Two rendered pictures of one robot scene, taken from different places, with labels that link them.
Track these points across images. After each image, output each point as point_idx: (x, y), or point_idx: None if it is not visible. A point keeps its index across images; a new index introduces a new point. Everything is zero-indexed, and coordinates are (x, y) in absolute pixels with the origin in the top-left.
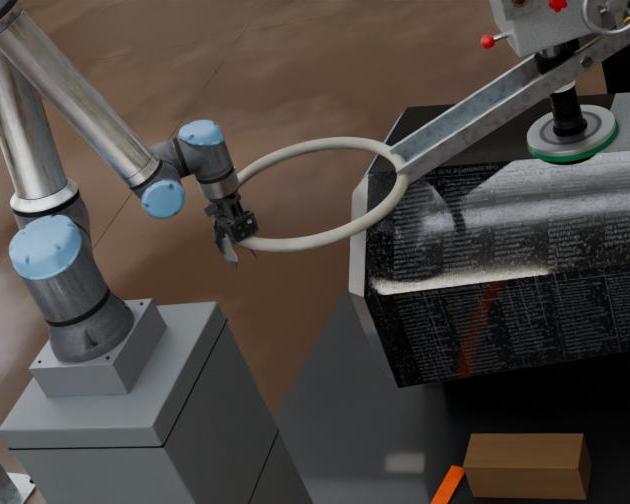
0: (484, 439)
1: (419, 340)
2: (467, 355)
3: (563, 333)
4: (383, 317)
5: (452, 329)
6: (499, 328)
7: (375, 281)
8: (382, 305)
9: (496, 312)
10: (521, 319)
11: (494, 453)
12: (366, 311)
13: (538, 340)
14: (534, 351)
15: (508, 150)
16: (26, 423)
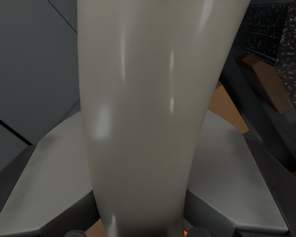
0: (222, 94)
1: (259, 82)
2: (264, 102)
3: None
4: (262, 70)
5: (277, 111)
6: (290, 137)
7: None
8: (273, 78)
9: None
10: None
11: (216, 106)
12: (263, 49)
13: (291, 146)
14: (283, 136)
15: None
16: None
